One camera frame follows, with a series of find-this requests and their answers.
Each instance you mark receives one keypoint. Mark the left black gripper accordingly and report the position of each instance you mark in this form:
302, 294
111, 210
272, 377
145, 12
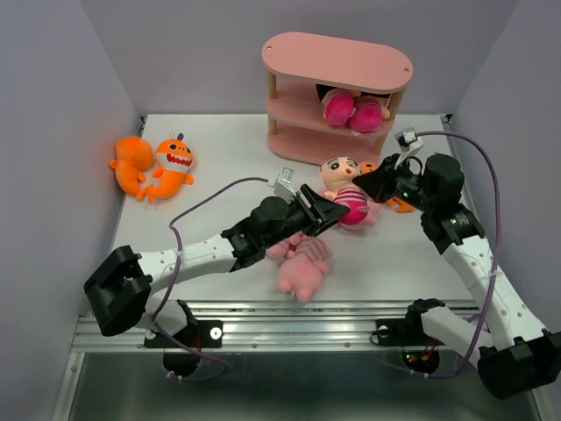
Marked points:
316, 221

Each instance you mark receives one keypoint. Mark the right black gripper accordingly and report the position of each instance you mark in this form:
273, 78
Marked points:
376, 184

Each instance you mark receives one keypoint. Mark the boy doll pink pants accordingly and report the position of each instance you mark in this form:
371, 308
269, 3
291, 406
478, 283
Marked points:
369, 113
338, 103
337, 175

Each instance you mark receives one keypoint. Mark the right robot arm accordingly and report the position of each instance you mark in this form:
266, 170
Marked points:
512, 350

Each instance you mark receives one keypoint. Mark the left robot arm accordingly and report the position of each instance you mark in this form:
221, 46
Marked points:
122, 291

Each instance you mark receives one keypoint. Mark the pink three-tier shelf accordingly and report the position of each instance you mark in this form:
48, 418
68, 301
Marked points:
296, 62

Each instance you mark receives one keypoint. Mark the orange shark plush right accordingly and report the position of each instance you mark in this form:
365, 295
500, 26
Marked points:
395, 203

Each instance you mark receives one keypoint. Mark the orange shark plush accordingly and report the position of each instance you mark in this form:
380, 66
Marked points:
174, 160
395, 203

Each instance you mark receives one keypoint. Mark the pink striped plush upper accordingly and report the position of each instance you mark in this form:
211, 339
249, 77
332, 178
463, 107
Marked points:
372, 212

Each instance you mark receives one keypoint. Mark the pink striped plush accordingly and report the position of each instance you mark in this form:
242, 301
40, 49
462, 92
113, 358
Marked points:
372, 212
302, 276

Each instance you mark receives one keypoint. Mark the pink striped plush lower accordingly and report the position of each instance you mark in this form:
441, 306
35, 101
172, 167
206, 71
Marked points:
302, 276

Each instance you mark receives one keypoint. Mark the pink plush with face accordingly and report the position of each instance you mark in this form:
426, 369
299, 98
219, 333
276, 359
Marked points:
287, 248

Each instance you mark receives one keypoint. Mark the orange shark plush left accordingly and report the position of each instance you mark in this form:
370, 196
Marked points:
174, 160

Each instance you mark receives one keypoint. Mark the plain orange plush toy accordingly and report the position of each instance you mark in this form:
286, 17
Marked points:
133, 156

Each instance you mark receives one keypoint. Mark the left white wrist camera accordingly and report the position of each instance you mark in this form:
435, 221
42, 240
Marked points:
282, 186

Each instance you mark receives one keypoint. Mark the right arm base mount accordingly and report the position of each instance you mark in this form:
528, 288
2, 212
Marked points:
421, 356

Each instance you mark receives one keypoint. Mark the aluminium rail frame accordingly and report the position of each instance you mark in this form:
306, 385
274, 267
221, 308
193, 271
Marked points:
288, 361

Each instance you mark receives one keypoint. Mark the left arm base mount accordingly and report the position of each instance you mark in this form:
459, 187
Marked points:
182, 337

